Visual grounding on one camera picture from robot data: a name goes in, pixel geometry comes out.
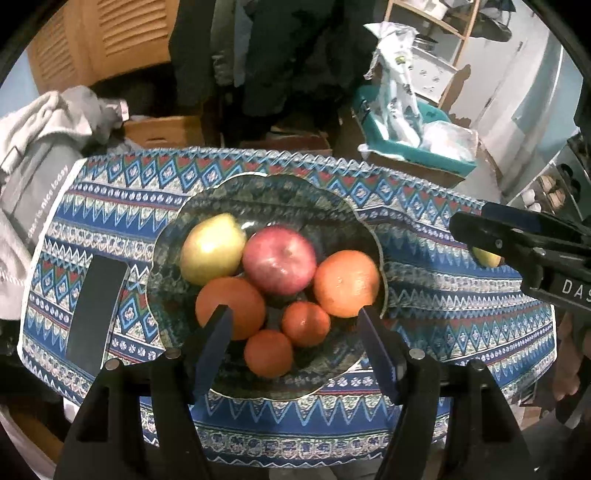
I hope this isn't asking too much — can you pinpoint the wooden shelf unit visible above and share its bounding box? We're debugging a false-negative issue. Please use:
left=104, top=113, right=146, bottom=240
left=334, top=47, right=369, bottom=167
left=384, top=0, right=482, bottom=110

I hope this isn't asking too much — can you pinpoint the small mandarin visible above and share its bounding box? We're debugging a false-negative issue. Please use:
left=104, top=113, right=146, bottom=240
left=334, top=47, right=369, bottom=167
left=243, top=329, right=294, bottom=379

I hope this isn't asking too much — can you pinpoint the small tangerine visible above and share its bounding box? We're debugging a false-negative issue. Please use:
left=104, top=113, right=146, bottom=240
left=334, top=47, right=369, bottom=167
left=281, top=301, right=331, bottom=348

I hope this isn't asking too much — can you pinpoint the red apple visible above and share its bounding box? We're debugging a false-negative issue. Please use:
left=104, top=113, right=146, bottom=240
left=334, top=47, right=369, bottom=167
left=242, top=225, right=317, bottom=296

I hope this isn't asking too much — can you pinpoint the large orange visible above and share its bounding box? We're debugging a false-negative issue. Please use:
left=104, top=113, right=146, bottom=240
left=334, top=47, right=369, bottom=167
left=195, top=277, right=266, bottom=341

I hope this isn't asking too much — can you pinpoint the black hanging coat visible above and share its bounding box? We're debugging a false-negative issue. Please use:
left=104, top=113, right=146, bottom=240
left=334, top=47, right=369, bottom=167
left=168, top=1, right=376, bottom=146

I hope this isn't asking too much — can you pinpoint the large cardboard box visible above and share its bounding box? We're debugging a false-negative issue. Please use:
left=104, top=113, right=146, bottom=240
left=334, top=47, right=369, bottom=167
left=358, top=143, right=503, bottom=188

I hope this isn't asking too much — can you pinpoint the teal plastic crate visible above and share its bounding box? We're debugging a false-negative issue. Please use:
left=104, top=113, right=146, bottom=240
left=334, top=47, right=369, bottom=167
left=351, top=85, right=476, bottom=178

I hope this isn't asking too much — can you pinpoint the dark glass bowl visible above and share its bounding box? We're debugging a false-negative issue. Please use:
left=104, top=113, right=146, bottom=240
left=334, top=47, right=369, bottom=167
left=146, top=174, right=388, bottom=401

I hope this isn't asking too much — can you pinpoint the blue patterned tablecloth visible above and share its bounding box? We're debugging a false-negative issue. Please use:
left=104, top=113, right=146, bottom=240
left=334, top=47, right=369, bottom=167
left=17, top=146, right=558, bottom=469

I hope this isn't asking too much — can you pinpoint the white patterned storage box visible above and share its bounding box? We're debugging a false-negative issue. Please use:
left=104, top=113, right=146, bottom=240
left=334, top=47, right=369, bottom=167
left=411, top=46, right=457, bottom=104

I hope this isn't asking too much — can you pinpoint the wooden louvered wardrobe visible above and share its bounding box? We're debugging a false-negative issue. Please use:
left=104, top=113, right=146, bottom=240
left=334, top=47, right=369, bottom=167
left=27, top=0, right=179, bottom=93

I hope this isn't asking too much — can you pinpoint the small cardboard box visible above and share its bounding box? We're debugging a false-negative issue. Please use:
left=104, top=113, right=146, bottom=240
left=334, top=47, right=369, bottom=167
left=239, top=131, right=332, bottom=156

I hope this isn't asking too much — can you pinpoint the metal shoe rack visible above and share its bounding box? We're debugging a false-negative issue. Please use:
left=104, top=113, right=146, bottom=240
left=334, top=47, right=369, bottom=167
left=507, top=132, right=590, bottom=222

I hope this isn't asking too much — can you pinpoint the white printed sack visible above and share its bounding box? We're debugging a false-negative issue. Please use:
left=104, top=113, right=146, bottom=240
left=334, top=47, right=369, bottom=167
left=363, top=21, right=423, bottom=138

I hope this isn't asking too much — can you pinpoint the wooden drawer box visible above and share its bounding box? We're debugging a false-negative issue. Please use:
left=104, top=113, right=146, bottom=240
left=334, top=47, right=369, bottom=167
left=123, top=116, right=205, bottom=149

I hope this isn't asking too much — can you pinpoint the person right hand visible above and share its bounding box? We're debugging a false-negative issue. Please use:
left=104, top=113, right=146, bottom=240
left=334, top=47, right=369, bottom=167
left=552, top=312, right=590, bottom=401

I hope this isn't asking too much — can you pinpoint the pile of grey clothes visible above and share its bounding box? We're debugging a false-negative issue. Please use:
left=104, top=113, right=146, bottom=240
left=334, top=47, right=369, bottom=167
left=1, top=86, right=139, bottom=321

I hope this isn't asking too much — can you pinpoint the yellow-green mango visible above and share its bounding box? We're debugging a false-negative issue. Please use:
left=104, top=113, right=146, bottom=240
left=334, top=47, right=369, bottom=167
left=179, top=213, right=247, bottom=286
left=472, top=247, right=503, bottom=268

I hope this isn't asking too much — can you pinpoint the clear plastic bag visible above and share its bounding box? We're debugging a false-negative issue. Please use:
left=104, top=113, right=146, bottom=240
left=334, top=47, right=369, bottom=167
left=420, top=120, right=479, bottom=162

